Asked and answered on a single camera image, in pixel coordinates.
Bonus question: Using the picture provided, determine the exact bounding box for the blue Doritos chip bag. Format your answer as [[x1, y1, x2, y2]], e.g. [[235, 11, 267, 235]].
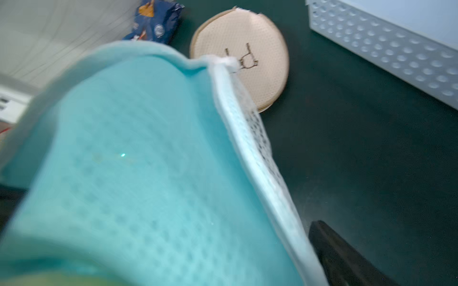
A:
[[123, 0, 185, 44]]

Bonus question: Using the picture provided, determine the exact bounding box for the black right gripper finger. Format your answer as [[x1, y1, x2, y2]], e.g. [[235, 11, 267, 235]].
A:
[[308, 220, 397, 286]]

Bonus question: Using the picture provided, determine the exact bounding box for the cream mesh laundry bag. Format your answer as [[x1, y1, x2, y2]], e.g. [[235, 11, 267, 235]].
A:
[[189, 7, 290, 112]]

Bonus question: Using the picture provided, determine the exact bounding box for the teal mesh laundry bag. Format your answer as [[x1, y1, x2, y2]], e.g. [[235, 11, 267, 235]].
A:
[[1, 41, 328, 286]]

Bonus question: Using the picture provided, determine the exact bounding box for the light blue plastic basket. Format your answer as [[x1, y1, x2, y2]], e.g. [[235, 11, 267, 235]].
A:
[[306, 1, 458, 108]]

